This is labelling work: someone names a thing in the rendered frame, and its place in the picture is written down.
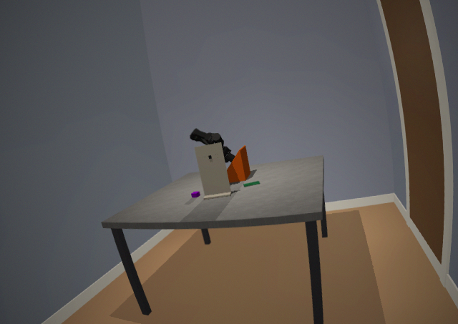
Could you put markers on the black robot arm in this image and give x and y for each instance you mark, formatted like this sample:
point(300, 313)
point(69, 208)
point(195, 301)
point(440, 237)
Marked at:
point(211, 138)

